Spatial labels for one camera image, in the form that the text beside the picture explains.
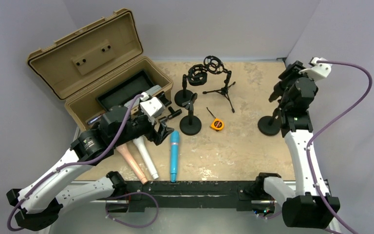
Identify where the blue microphone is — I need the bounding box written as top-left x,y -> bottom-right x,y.
170,131 -> 180,183

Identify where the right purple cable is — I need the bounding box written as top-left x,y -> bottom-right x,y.
305,60 -> 374,234

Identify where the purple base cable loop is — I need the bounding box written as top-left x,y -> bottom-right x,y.
105,188 -> 162,229

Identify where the tan plastic tool case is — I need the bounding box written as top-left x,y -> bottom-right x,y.
26,8 -> 173,131

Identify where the black right-side clip stand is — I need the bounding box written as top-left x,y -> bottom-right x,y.
258,108 -> 281,136

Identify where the black tripod shock-mount stand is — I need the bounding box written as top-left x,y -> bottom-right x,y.
202,56 -> 236,113

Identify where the yellow tape measure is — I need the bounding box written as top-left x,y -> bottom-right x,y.
206,107 -> 225,132

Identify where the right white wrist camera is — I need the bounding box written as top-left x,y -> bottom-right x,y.
299,57 -> 332,82

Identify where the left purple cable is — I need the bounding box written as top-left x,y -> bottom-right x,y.
7,94 -> 144,232

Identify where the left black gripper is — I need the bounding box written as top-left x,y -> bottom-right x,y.
112,111 -> 173,148

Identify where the grey box inside case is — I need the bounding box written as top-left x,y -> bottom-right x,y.
124,85 -> 162,109

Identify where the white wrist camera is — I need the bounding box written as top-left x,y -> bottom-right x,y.
139,92 -> 165,124
299,57 -> 332,82

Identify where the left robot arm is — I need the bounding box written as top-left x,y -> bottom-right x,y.
6,100 -> 173,231

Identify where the black T-shaped adapter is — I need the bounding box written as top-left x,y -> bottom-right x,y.
158,106 -> 182,123

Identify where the pink microphone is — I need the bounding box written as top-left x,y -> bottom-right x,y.
116,144 -> 148,184

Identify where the black round-base shock-mount stand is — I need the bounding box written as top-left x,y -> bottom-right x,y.
174,64 -> 207,107

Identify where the black round-base clip stand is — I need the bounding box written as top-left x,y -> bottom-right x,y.
179,93 -> 202,136

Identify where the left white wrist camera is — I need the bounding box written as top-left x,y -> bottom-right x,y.
139,92 -> 165,124

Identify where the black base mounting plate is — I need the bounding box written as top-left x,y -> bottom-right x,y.
112,180 -> 276,215

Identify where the white grey-headed microphone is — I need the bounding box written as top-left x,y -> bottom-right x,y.
132,136 -> 159,180

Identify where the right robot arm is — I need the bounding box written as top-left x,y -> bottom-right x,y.
254,57 -> 340,229

